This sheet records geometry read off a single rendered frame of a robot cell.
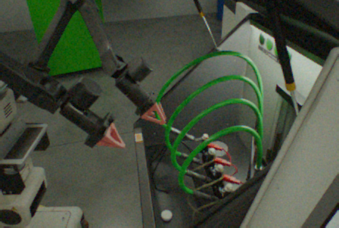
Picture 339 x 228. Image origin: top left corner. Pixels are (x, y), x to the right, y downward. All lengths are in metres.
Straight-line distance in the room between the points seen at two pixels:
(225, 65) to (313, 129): 0.75
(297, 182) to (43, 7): 3.77
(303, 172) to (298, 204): 0.06
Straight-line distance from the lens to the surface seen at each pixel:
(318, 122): 0.54
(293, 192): 0.59
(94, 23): 1.04
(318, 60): 0.81
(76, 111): 0.75
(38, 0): 4.00
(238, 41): 1.21
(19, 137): 1.26
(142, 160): 1.11
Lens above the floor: 1.71
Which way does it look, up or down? 30 degrees down
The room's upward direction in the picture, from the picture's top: 1 degrees counter-clockwise
